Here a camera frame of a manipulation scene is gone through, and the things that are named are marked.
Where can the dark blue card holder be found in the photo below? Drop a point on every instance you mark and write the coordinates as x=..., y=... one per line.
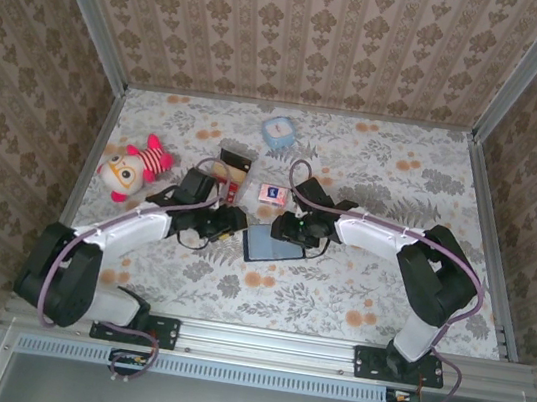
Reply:
x=271, y=247

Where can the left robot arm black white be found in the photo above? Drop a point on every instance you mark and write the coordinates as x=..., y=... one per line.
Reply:
x=133, y=229

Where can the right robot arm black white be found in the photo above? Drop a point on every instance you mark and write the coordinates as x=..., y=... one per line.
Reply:
x=375, y=232

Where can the red card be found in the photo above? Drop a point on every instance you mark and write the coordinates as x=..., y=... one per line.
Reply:
x=232, y=193

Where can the clear acrylic card stand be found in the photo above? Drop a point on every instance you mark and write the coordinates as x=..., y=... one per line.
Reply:
x=237, y=176

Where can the gold card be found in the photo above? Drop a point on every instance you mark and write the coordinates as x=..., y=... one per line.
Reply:
x=236, y=174

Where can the black card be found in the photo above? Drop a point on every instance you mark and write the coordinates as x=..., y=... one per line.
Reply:
x=235, y=159

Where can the pink tissue pack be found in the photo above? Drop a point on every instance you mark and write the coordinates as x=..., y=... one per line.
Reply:
x=273, y=195

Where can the pink striped plush toy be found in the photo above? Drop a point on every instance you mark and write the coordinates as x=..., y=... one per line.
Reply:
x=123, y=174

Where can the light blue alarm clock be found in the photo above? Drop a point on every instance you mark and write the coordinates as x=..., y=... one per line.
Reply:
x=277, y=132

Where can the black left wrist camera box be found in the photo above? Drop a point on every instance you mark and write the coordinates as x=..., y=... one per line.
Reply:
x=201, y=185

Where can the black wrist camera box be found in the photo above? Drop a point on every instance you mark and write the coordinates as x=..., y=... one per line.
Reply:
x=315, y=193
x=201, y=185

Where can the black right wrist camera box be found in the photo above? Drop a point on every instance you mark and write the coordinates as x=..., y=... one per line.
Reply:
x=315, y=193

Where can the aluminium frame rail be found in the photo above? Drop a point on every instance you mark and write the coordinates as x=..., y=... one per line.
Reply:
x=267, y=345
x=302, y=109
x=493, y=245
x=87, y=169

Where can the aluminium frame post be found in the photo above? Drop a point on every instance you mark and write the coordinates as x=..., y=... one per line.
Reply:
x=89, y=7
x=526, y=73

